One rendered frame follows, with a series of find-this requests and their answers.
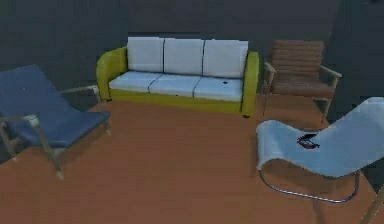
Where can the yellow sofa with white cushions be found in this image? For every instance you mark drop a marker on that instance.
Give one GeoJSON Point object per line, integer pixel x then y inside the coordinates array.
{"type": "Point", "coordinates": [180, 85]}

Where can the wooden armchair with brown cushion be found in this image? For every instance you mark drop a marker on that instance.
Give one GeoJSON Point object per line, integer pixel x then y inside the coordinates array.
{"type": "Point", "coordinates": [300, 76]}

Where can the small red and black object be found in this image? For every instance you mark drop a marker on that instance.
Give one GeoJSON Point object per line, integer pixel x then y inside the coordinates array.
{"type": "Point", "coordinates": [308, 141]}

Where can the white curved lounge chair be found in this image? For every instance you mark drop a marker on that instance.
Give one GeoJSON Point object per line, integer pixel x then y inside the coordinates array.
{"type": "Point", "coordinates": [340, 146]}

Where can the blue lounge chair wooden frame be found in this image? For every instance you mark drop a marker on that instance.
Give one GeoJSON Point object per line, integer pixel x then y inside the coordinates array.
{"type": "Point", "coordinates": [40, 110]}

